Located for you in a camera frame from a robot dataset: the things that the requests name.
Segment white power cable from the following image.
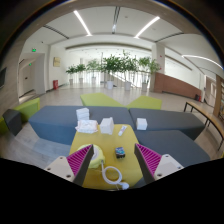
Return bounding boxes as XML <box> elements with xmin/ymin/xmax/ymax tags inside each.
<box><xmin>99</xmin><ymin>164</ymin><xmax>131</xmax><ymax>191</ymax></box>

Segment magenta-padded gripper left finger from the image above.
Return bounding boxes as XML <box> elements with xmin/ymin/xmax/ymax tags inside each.
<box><xmin>43</xmin><ymin>143</ymin><xmax>96</xmax><ymax>187</ymax></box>

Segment long lime green ottoman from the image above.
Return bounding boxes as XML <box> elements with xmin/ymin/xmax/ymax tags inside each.
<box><xmin>0</xmin><ymin>97</ymin><xmax>42</xmax><ymax>136</ymax></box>

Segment row of potted green plants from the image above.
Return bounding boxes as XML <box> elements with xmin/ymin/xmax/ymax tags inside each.
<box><xmin>65</xmin><ymin>51</ymin><xmax>162</xmax><ymax>92</ymax></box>

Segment soft white tissue pack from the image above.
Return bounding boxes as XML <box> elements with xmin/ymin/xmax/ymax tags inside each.
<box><xmin>74</xmin><ymin>119</ymin><xmax>100</xmax><ymax>135</ymax></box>

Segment white cube box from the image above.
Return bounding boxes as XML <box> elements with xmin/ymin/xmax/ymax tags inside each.
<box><xmin>135</xmin><ymin>117</ymin><xmax>149</xmax><ymax>132</ymax></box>

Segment black wall television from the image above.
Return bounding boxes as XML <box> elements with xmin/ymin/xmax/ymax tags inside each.
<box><xmin>0</xmin><ymin>67</ymin><xmax>7</xmax><ymax>90</ymax></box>

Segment small white tube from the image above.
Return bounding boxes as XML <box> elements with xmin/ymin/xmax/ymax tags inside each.
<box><xmin>117</xmin><ymin>125</ymin><xmax>129</xmax><ymax>138</ymax></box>

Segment yellow framed wall picture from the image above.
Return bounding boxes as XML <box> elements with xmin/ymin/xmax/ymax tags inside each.
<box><xmin>53</xmin><ymin>56</ymin><xmax>62</xmax><ymax>68</ymax></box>

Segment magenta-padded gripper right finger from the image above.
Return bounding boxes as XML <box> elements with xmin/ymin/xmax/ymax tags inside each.
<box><xmin>133</xmin><ymin>143</ymin><xmax>185</xmax><ymax>185</ymax></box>

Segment ceiling strip lights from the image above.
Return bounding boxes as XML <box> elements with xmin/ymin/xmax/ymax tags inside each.
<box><xmin>73</xmin><ymin>9</ymin><xmax>224</xmax><ymax>70</ymax></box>

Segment dark grey cube ottoman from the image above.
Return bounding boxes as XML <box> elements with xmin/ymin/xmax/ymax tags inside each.
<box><xmin>2</xmin><ymin>108</ymin><xmax>24</xmax><ymax>137</ymax></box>

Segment wooden bench with black legs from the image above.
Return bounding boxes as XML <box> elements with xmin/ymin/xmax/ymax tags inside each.
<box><xmin>183</xmin><ymin>100</ymin><xmax>224</xmax><ymax>152</ymax></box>

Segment white upright box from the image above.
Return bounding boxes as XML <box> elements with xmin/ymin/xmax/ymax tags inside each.
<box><xmin>99</xmin><ymin>116</ymin><xmax>115</xmax><ymax>136</ymax></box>

